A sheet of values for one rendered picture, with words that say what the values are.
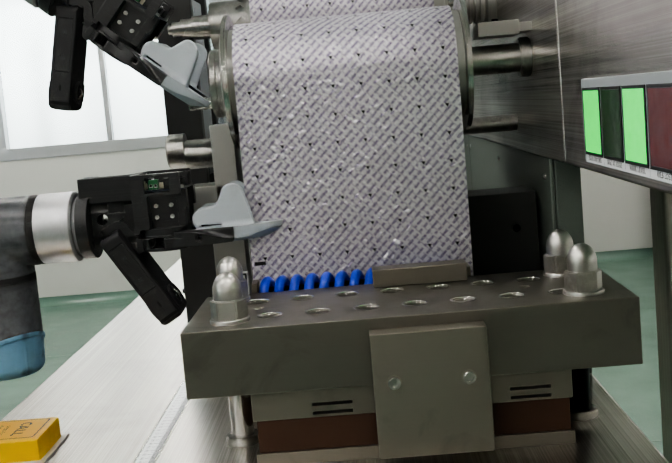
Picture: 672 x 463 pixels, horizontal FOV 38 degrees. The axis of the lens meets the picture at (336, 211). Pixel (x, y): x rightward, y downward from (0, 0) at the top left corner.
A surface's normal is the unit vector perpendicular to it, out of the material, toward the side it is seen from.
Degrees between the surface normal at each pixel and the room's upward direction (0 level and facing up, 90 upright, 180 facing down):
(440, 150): 90
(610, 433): 0
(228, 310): 90
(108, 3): 90
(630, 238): 90
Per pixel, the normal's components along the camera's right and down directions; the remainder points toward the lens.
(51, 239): 0.00, 0.29
